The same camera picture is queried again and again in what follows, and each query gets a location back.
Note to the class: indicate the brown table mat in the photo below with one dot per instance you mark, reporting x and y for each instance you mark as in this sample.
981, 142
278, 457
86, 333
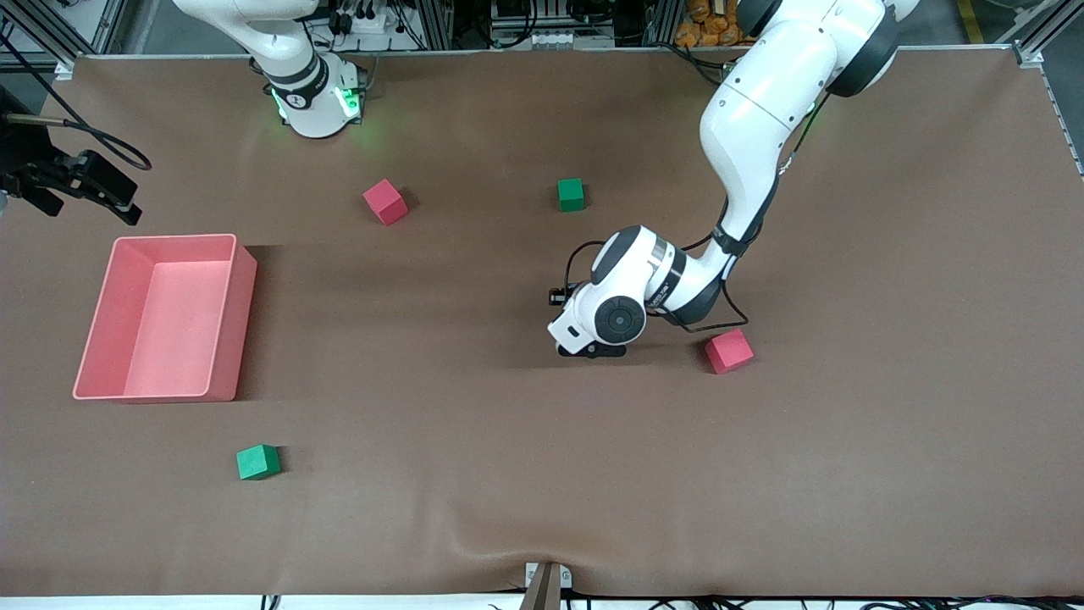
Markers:
508, 466

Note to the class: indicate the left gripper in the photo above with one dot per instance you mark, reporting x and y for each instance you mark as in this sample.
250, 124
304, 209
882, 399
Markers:
553, 296

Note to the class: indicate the white power strip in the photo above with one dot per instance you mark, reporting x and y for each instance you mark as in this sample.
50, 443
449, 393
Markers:
368, 19

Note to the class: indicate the pink plastic bin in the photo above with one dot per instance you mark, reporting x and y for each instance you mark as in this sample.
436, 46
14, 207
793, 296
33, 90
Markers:
169, 322

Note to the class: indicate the aluminium frame profile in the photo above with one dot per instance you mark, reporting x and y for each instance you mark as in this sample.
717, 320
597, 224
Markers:
51, 34
1050, 68

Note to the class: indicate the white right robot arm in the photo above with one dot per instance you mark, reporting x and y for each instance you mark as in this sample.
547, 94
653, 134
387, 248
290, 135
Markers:
296, 76

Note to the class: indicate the orange bagged items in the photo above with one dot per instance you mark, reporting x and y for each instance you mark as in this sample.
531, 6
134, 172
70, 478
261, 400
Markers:
707, 21

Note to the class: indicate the pink foam cube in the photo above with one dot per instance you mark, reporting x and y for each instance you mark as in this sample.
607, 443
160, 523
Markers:
385, 202
728, 352

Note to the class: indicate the green foam cube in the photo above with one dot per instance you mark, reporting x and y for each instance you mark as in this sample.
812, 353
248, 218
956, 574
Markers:
257, 462
571, 194

